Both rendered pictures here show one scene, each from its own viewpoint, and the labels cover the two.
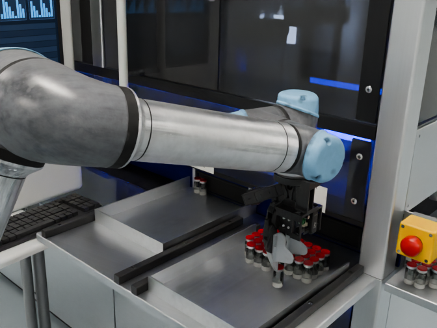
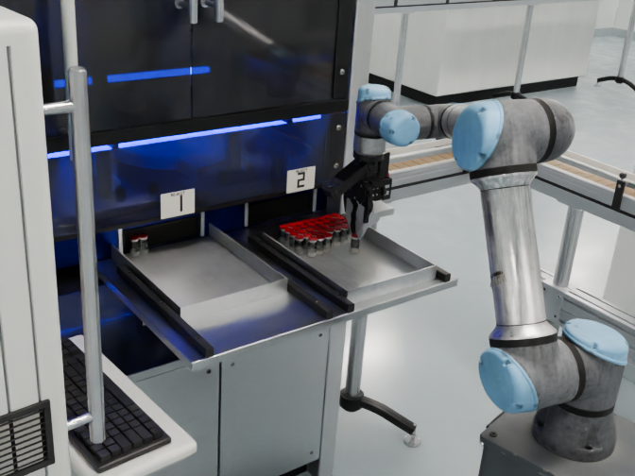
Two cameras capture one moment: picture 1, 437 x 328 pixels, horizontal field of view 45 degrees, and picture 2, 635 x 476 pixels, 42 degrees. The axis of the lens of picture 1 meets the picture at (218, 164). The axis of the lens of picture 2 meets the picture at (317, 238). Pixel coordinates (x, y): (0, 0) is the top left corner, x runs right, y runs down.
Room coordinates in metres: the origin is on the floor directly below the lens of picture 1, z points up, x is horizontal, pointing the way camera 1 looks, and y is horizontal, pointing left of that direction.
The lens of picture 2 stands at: (0.69, 1.69, 1.75)
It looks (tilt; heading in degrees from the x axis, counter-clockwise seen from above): 24 degrees down; 280
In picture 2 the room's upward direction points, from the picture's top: 4 degrees clockwise
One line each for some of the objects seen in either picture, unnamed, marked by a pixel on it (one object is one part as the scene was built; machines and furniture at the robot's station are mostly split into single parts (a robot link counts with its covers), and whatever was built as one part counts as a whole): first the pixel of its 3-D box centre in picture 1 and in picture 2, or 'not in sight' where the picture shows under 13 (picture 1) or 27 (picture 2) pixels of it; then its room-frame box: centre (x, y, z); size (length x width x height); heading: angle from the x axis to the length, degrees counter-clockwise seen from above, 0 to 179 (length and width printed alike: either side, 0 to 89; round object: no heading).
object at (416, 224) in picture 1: (421, 237); not in sight; (0.95, -0.42, 1.00); 0.08 x 0.07 x 0.07; 138
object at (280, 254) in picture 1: (281, 254); (368, 220); (0.91, -0.13, 0.97); 0.06 x 0.03 x 0.09; 48
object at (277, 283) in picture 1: (278, 276); (354, 244); (0.94, -0.13, 0.90); 0.02 x 0.02 x 0.04
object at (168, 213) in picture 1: (177, 211); (197, 267); (1.26, 0.10, 0.90); 0.34 x 0.26 x 0.04; 138
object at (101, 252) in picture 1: (206, 252); (277, 274); (1.09, 0.02, 0.87); 0.70 x 0.48 x 0.02; 48
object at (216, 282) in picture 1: (251, 276); (347, 255); (0.95, -0.08, 0.90); 0.34 x 0.26 x 0.04; 138
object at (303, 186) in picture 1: (293, 203); (368, 176); (0.92, -0.15, 1.08); 0.09 x 0.08 x 0.12; 48
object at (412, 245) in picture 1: (411, 245); not in sight; (0.92, -0.39, 0.99); 0.04 x 0.04 x 0.04; 48
